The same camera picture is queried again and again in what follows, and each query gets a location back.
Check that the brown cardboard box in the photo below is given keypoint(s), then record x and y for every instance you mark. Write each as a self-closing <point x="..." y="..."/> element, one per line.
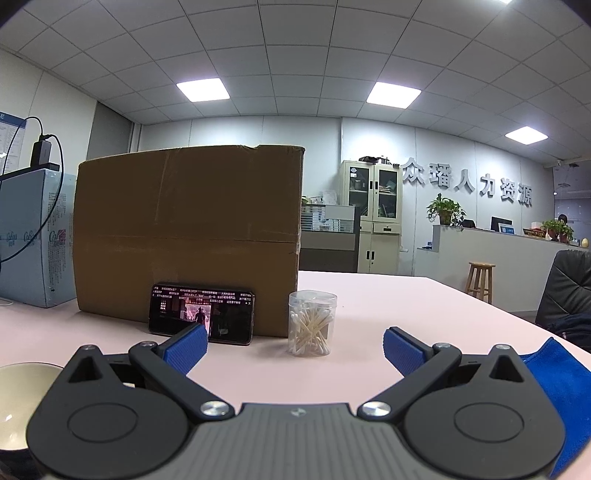
<point x="184" y="221"/>

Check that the white reception counter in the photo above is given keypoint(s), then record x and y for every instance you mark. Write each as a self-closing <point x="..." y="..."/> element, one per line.
<point x="498" y="249"/>

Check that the small potted plant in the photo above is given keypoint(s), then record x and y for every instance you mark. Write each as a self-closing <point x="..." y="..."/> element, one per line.
<point x="556" y="227"/>

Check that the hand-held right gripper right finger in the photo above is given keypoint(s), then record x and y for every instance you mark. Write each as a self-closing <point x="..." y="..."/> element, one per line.
<point x="406" y="350"/>

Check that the dark blue ceramic bowl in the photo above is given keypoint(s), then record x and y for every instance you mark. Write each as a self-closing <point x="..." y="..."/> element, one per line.
<point x="18" y="397"/>

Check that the grey office partition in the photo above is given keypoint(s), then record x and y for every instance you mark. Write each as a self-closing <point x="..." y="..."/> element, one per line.
<point x="328" y="249"/>

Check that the large light blue carton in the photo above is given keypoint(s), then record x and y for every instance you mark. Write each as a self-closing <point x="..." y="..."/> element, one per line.
<point x="32" y="258"/>

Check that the wooden stool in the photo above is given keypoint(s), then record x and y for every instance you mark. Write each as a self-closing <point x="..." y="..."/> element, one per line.
<point x="480" y="266"/>

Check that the wall notice board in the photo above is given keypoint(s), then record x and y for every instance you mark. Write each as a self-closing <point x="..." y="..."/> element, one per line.
<point x="7" y="138"/>

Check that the silver wall lettering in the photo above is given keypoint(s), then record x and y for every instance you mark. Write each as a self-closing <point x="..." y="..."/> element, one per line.
<point x="412" y="170"/>

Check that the black power adapter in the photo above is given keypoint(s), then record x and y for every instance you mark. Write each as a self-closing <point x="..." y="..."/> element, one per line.
<point x="41" y="150"/>

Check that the black smartphone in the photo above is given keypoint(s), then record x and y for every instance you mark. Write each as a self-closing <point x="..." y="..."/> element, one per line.
<point x="231" y="314"/>

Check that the black office chair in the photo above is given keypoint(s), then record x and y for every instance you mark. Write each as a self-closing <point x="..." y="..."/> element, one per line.
<point x="568" y="286"/>

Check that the blue cloth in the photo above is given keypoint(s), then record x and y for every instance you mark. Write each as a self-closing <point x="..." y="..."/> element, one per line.
<point x="558" y="383"/>

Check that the large potted plant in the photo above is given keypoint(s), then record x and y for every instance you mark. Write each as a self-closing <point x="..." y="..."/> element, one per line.
<point x="445" y="207"/>

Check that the flat black laptop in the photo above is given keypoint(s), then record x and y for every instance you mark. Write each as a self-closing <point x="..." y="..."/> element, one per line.
<point x="46" y="167"/>

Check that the dark cloth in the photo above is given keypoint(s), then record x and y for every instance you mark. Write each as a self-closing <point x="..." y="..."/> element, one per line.
<point x="575" y="330"/>

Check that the square ceiling light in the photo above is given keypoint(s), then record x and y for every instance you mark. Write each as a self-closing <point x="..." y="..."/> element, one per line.
<point x="203" y="90"/>
<point x="526" y="134"/>
<point x="394" y="94"/>

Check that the beige metal cabinet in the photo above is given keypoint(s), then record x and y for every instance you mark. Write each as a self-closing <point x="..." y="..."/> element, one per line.
<point x="369" y="249"/>

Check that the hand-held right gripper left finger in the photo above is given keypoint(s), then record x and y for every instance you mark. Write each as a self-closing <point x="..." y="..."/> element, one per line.
<point x="187" y="346"/>

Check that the clear cotton swab jar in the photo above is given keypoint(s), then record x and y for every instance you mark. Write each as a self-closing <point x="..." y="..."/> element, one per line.
<point x="311" y="323"/>

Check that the computer monitor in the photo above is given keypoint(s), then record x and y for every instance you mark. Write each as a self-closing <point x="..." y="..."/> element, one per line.
<point x="501" y="225"/>

